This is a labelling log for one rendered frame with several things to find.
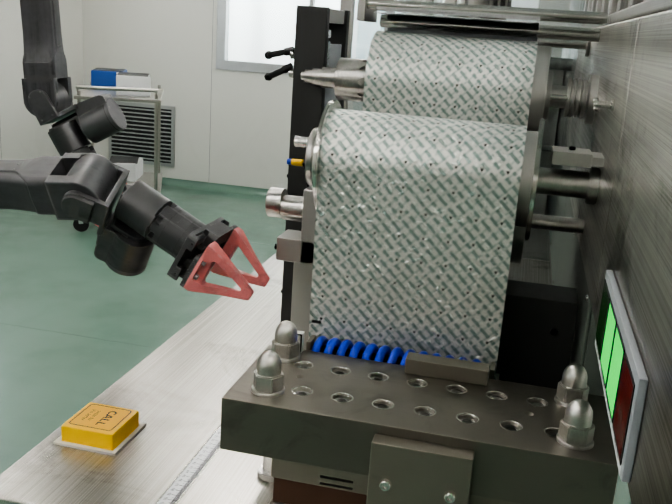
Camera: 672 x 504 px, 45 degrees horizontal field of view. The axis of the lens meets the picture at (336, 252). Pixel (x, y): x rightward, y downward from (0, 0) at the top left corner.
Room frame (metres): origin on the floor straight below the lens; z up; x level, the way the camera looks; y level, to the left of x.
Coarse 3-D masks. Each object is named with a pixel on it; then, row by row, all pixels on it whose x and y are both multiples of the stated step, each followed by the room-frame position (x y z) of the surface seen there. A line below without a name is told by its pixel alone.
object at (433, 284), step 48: (336, 240) 0.96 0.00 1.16; (384, 240) 0.95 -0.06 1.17; (432, 240) 0.93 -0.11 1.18; (480, 240) 0.92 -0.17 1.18; (336, 288) 0.96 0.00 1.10; (384, 288) 0.94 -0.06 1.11; (432, 288) 0.93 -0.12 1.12; (480, 288) 0.92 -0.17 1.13; (336, 336) 0.96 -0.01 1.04; (384, 336) 0.94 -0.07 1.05; (432, 336) 0.93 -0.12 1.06; (480, 336) 0.92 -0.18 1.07
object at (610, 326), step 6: (612, 312) 0.61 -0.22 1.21; (612, 318) 0.60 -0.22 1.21; (606, 324) 0.63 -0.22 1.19; (612, 324) 0.59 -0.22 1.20; (606, 330) 0.62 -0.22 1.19; (612, 330) 0.59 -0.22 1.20; (606, 336) 0.62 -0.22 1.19; (612, 336) 0.58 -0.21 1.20; (606, 342) 0.61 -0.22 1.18; (606, 348) 0.61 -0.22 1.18; (606, 354) 0.60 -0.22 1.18; (606, 360) 0.59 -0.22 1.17; (606, 366) 0.59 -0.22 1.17; (606, 372) 0.58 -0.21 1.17
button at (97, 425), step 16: (80, 416) 0.92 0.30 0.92; (96, 416) 0.92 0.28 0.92; (112, 416) 0.92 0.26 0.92; (128, 416) 0.93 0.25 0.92; (64, 432) 0.89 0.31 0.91; (80, 432) 0.89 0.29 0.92; (96, 432) 0.88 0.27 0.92; (112, 432) 0.88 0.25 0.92; (128, 432) 0.92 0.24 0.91; (112, 448) 0.88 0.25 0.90
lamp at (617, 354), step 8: (616, 328) 0.57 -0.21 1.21; (616, 336) 0.56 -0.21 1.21; (616, 344) 0.56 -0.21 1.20; (616, 352) 0.55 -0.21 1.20; (616, 360) 0.54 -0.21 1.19; (616, 368) 0.54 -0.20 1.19; (608, 376) 0.57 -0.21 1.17; (616, 376) 0.53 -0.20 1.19; (608, 384) 0.56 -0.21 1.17; (616, 384) 0.53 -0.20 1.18; (608, 392) 0.56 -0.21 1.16; (608, 400) 0.55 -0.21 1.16
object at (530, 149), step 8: (528, 136) 0.95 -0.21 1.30; (536, 136) 0.95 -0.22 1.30; (528, 144) 0.94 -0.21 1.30; (536, 144) 0.94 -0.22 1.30; (528, 152) 0.93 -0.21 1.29; (312, 160) 0.97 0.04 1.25; (528, 160) 0.92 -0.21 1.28; (528, 168) 0.92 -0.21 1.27; (528, 176) 0.92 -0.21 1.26; (520, 184) 0.92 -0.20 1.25; (528, 184) 0.92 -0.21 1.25; (520, 192) 0.92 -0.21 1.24; (528, 192) 0.92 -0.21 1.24; (520, 200) 0.92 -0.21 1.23; (528, 200) 0.92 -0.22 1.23; (520, 208) 0.92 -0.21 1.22; (528, 208) 0.92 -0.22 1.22; (520, 216) 0.93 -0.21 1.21; (520, 224) 0.95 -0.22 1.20
